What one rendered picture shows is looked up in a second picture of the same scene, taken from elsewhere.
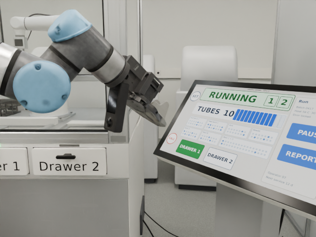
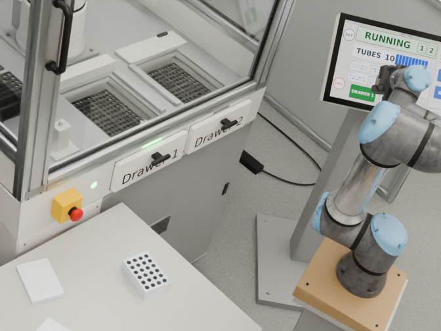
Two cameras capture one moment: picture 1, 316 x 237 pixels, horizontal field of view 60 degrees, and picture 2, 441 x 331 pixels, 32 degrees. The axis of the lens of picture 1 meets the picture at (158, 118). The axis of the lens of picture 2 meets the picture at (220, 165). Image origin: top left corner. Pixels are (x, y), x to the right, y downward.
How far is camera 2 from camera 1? 2.35 m
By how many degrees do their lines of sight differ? 60
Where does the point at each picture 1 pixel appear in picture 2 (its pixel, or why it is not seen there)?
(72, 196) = (206, 158)
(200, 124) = (365, 68)
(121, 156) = (256, 100)
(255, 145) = not seen: hidden behind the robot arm
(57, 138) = (213, 106)
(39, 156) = (198, 133)
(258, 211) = not seen: hidden behind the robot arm
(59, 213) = (189, 180)
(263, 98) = (415, 44)
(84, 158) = (233, 117)
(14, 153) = (178, 140)
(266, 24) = not seen: outside the picture
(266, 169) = (428, 105)
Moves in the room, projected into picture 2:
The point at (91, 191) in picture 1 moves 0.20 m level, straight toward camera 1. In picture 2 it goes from (222, 146) to (273, 172)
